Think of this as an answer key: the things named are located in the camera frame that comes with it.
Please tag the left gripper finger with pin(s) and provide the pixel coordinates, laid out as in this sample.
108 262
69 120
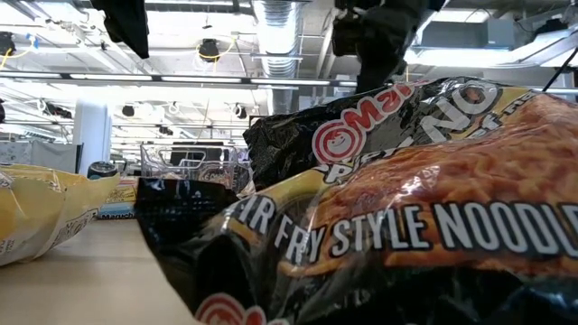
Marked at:
131 22

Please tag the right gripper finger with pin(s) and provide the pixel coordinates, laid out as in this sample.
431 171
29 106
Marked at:
379 67

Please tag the blue Maruchan ramen pack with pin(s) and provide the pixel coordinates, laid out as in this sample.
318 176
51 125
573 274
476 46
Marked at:
119 198

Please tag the yellow Maruchan ramen pack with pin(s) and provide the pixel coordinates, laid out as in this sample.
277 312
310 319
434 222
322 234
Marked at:
40 212

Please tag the grey rectangular air unit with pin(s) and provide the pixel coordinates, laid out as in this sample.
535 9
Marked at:
469 34

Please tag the black ceiling spotlight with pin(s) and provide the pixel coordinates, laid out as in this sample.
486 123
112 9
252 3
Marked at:
128 110

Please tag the white column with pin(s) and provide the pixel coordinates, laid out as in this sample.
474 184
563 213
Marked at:
92 135

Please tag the black ceiling device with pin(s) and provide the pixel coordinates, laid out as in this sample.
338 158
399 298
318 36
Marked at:
5 44

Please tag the clear plastic bin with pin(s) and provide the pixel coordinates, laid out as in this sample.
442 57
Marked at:
180 164

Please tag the black round bin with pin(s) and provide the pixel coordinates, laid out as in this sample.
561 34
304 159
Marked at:
102 170

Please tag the grey partition panel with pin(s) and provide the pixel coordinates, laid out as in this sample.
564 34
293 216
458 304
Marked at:
45 153

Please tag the long ceiling light rail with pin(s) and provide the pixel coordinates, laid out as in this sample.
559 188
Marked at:
203 79

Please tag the silver spiral ventilation duct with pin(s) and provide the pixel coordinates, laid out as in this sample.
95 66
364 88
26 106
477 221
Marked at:
277 45

